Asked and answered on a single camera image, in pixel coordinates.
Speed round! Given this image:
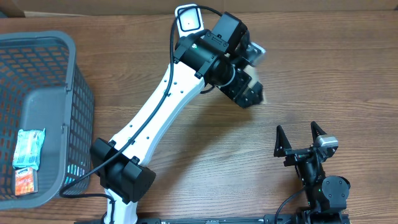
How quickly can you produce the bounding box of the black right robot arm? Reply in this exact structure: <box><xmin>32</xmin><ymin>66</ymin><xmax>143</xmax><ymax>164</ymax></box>
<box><xmin>273</xmin><ymin>121</ymin><xmax>351</xmax><ymax>224</ymax></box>

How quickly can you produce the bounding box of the white barcode scanner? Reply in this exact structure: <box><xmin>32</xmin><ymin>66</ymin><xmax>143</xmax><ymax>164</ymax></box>
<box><xmin>175</xmin><ymin>4</ymin><xmax>204</xmax><ymax>37</ymax></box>

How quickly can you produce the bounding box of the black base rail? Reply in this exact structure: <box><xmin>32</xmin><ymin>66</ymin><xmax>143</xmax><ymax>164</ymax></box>
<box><xmin>74</xmin><ymin>214</ymin><xmax>351</xmax><ymax>224</ymax></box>

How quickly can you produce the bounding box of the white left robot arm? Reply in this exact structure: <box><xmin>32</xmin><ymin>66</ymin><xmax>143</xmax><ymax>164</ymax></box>
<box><xmin>90</xmin><ymin>4</ymin><xmax>266</xmax><ymax>223</ymax></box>

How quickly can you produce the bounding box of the orange snack packet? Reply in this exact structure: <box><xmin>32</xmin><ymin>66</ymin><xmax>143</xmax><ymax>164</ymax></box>
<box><xmin>15</xmin><ymin>167</ymin><xmax>38</xmax><ymax>196</ymax></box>

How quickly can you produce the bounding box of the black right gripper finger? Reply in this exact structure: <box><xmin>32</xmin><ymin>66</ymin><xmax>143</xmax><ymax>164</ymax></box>
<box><xmin>275</xmin><ymin>125</ymin><xmax>292</xmax><ymax>150</ymax></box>
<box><xmin>310</xmin><ymin>121</ymin><xmax>326</xmax><ymax>145</ymax></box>

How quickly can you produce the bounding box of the beige plastic pouch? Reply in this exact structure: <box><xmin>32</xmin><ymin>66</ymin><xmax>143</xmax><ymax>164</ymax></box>
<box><xmin>244</xmin><ymin>65</ymin><xmax>267</xmax><ymax>105</ymax></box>

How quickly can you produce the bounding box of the teal tissue packet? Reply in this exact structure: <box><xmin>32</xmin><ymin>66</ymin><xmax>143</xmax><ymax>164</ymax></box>
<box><xmin>12</xmin><ymin>129</ymin><xmax>45</xmax><ymax>170</ymax></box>

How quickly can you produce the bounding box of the grey plastic mesh basket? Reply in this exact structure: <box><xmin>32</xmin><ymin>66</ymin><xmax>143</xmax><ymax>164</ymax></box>
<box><xmin>1</xmin><ymin>31</ymin><xmax>94</xmax><ymax>210</ymax></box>

